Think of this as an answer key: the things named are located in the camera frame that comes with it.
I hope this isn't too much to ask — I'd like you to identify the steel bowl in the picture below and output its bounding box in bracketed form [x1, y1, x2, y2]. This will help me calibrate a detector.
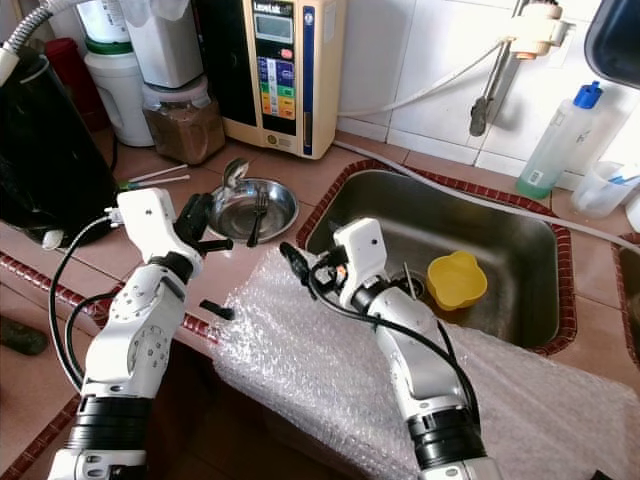
[210, 178, 301, 246]

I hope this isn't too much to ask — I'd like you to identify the yellow plastic bowl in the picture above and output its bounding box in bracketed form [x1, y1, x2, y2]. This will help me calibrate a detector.
[425, 251, 489, 311]

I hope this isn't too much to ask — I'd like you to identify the white stick green tip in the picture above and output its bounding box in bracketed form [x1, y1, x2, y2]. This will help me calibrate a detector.
[120, 163, 189, 187]
[122, 175, 192, 191]

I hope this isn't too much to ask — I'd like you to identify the steel fork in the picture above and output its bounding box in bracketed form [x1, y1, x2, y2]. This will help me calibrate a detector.
[250, 190, 269, 249]

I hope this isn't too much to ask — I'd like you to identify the steel spoon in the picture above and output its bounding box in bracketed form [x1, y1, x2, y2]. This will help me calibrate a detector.
[222, 157, 251, 201]

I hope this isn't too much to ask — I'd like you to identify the black clip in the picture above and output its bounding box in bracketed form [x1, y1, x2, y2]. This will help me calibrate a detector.
[200, 299, 238, 322]

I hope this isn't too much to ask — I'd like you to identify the brown powder jar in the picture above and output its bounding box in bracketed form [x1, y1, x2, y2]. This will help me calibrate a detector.
[143, 78, 227, 167]

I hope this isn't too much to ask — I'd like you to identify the clear bubble wrap sheet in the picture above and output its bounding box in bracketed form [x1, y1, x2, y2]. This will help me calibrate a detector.
[215, 245, 640, 480]

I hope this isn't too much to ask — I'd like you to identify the black electric kettle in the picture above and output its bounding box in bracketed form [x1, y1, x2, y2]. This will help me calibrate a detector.
[0, 50, 116, 249]

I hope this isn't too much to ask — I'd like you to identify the cream water ionizer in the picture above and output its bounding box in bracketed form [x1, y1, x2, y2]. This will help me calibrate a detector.
[195, 0, 348, 161]

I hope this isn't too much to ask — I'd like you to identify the white plastic container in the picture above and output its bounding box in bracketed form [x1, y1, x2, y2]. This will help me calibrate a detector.
[130, 0, 206, 89]

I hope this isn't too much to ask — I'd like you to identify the steel sink basin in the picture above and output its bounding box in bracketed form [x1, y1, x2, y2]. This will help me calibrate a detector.
[305, 170, 566, 351]

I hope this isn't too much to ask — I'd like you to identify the dark red container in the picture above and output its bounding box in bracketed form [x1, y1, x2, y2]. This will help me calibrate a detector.
[45, 38, 111, 131]

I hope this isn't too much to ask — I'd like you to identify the dark green cylindrical object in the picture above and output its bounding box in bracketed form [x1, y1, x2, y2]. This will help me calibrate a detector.
[0, 317, 51, 357]

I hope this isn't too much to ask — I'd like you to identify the clear bottle blue cap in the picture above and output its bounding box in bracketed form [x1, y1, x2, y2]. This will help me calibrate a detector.
[515, 82, 606, 201]

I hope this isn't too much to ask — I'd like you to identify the clear plastic cup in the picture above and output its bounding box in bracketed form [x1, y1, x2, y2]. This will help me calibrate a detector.
[570, 160, 640, 219]

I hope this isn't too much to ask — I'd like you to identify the cream tap diverter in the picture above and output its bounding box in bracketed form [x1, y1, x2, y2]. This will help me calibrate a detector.
[508, 0, 571, 59]

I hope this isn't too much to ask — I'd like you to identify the dark blue basin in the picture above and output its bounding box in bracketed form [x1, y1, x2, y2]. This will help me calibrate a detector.
[582, 0, 640, 89]

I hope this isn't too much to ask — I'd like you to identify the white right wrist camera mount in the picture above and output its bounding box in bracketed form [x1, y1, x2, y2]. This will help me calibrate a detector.
[332, 217, 391, 306]

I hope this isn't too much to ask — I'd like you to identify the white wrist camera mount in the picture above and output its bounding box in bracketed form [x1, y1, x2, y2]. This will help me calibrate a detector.
[332, 217, 391, 306]
[115, 187, 179, 271]

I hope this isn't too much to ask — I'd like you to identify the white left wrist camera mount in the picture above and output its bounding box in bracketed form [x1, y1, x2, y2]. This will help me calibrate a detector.
[115, 187, 179, 271]

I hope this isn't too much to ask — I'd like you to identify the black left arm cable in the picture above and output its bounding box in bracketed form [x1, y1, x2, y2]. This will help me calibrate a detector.
[48, 210, 126, 396]

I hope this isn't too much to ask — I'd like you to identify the white water filter green ring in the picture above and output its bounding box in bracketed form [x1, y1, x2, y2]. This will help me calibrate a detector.
[82, 0, 156, 149]

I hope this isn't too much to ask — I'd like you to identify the thin white hose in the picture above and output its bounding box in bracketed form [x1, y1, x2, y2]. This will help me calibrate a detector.
[335, 140, 640, 256]

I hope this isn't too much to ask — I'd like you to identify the white diverter hose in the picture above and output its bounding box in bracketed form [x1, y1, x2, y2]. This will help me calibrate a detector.
[335, 35, 516, 119]

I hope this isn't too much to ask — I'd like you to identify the grey wall tap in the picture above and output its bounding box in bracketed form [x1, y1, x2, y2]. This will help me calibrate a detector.
[468, 0, 536, 139]

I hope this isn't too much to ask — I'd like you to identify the grey corrugated hose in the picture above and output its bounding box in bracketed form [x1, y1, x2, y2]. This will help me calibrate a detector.
[0, 0, 106, 81]

